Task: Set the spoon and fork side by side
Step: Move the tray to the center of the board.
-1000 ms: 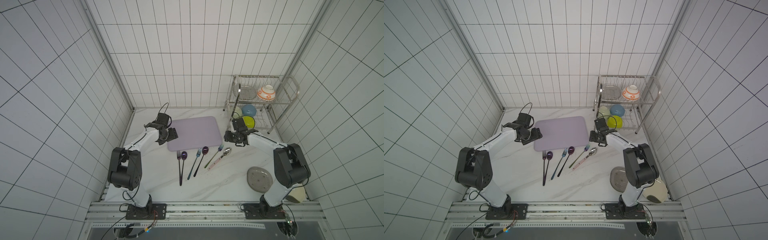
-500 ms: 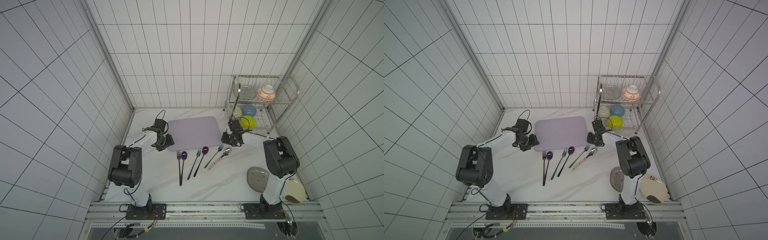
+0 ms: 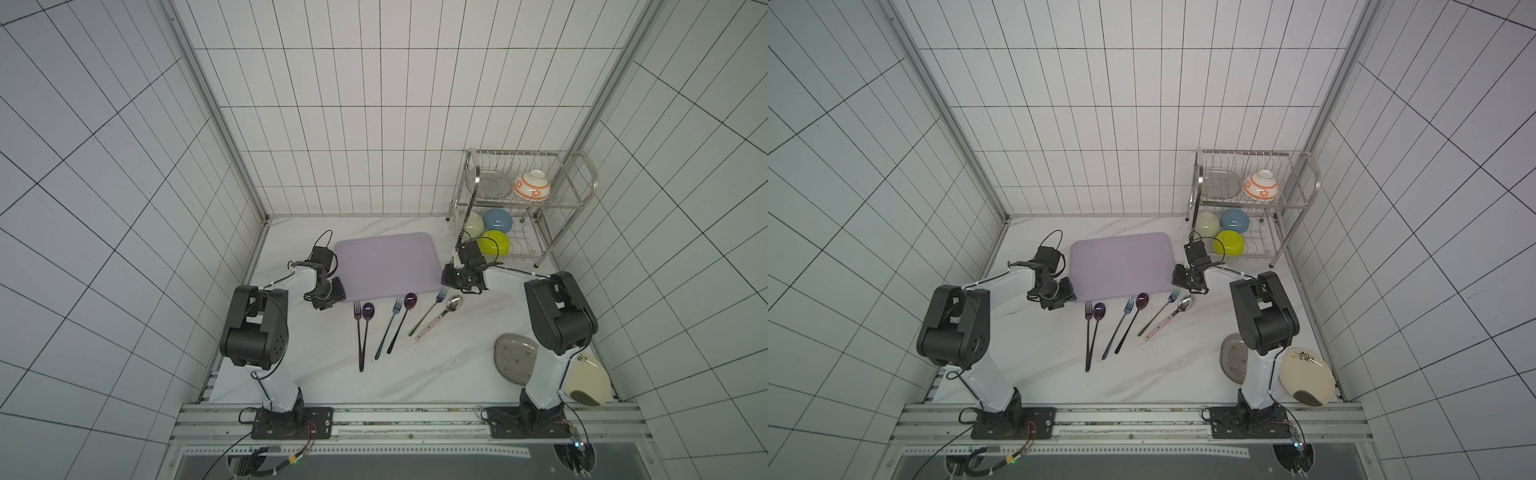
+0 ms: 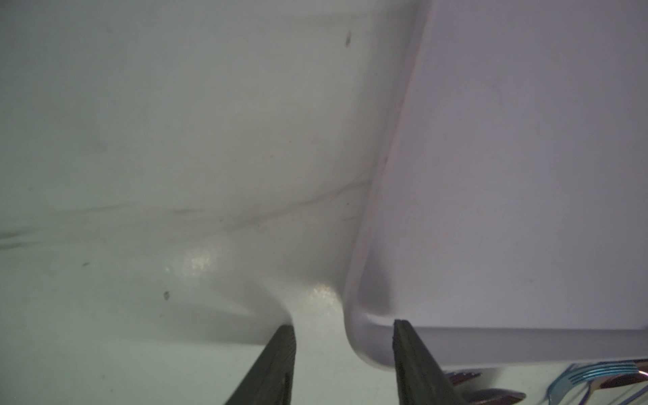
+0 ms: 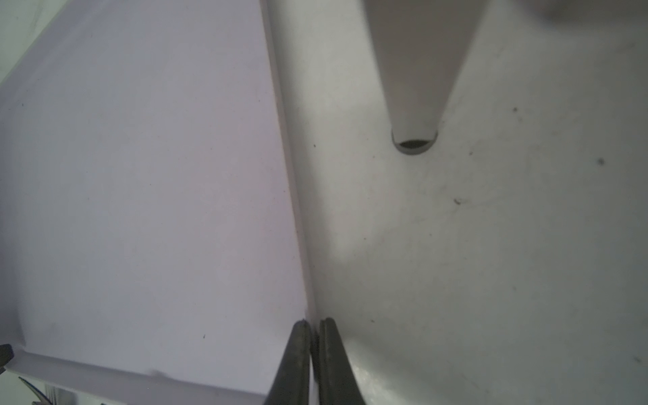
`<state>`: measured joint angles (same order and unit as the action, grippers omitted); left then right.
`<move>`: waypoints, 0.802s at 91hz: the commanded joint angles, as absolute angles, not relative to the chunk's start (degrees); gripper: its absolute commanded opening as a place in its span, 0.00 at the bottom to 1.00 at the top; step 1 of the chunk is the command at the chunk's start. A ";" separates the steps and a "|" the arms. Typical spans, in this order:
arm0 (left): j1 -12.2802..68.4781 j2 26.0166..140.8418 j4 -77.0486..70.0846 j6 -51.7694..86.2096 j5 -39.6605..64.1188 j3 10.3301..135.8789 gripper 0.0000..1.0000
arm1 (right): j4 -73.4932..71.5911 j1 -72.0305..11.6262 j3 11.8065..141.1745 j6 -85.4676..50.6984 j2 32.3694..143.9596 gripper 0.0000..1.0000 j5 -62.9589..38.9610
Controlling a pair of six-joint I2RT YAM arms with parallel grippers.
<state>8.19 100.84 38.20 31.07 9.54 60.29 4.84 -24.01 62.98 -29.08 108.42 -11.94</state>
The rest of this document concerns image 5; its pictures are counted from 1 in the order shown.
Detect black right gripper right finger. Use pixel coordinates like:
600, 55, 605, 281
318, 317, 366, 405

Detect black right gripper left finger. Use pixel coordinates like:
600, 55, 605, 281
263, 320, 312, 405

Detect lavender plastic tray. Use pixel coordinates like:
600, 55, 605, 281
1, 1, 312, 404

